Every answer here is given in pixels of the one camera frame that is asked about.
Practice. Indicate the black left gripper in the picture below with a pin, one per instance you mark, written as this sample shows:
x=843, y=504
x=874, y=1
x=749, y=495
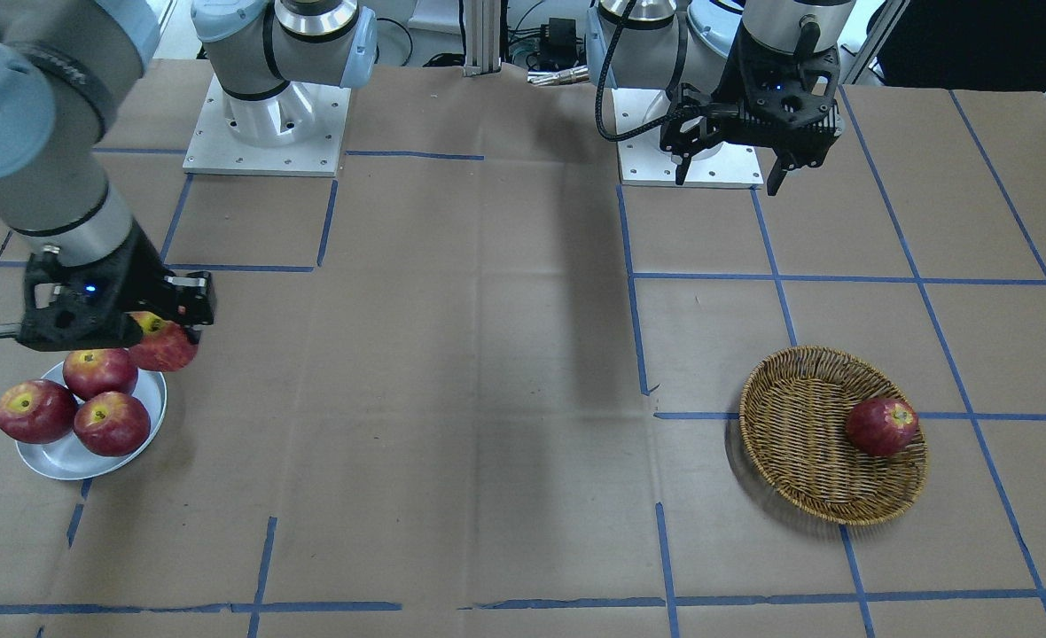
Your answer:
x=738, y=91

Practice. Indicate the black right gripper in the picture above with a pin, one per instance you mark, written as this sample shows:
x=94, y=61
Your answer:
x=142, y=275

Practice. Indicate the red yellow cut apple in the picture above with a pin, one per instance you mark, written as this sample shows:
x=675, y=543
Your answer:
x=165, y=346

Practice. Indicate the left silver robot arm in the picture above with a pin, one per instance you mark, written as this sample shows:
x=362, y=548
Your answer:
x=660, y=44

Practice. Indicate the red apple on plate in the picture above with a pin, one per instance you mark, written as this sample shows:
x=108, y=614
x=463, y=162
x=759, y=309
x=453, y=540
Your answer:
x=37, y=411
x=112, y=424
x=89, y=373

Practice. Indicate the light blue plate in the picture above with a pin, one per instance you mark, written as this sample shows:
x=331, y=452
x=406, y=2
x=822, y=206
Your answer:
x=69, y=460

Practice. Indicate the round wicker basket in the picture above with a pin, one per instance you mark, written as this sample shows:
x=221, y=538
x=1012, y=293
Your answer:
x=792, y=417

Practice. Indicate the dark red apple in basket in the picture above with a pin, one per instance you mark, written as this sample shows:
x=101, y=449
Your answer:
x=882, y=426

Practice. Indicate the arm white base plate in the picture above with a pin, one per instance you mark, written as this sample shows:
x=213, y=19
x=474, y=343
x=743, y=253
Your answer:
x=296, y=133
x=643, y=163

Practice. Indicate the aluminium frame post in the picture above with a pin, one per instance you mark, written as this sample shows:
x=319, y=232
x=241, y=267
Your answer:
x=483, y=34

